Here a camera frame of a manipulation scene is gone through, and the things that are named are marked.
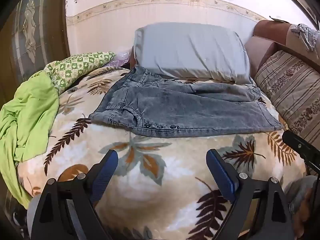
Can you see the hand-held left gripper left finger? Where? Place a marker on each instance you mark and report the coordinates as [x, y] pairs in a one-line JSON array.
[[107, 166]]

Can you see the dark wooden frame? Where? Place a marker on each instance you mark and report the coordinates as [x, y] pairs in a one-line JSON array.
[[300, 0]]

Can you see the grey pillow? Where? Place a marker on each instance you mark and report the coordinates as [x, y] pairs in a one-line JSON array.
[[192, 52]]

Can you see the clear plastic bag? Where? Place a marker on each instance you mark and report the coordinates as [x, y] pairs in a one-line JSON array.
[[122, 58]]

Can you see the plain green sheet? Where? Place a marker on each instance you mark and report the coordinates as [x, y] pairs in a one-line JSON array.
[[30, 110]]

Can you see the striped floral cushion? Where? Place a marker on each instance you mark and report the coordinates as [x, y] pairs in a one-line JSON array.
[[287, 87]]

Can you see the grey-blue denim pants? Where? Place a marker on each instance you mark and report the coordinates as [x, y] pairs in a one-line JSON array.
[[175, 105]]

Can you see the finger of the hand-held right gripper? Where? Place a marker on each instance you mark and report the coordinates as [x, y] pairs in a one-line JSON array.
[[303, 146]]

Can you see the green checked patterned quilt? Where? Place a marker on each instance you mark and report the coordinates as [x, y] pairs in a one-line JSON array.
[[75, 66]]

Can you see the crumpled grey cloth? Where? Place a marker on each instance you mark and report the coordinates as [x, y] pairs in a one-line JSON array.
[[306, 36]]

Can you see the brown upholstered headboard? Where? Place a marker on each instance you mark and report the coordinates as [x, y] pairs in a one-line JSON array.
[[265, 31]]

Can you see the leaf print fleece blanket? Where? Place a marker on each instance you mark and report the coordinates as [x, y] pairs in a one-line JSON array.
[[150, 180]]

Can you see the wooden door with glass panel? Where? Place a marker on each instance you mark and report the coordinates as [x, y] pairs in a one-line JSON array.
[[30, 30]]

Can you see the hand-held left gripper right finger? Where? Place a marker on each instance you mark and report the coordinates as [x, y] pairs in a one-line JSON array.
[[220, 170]]

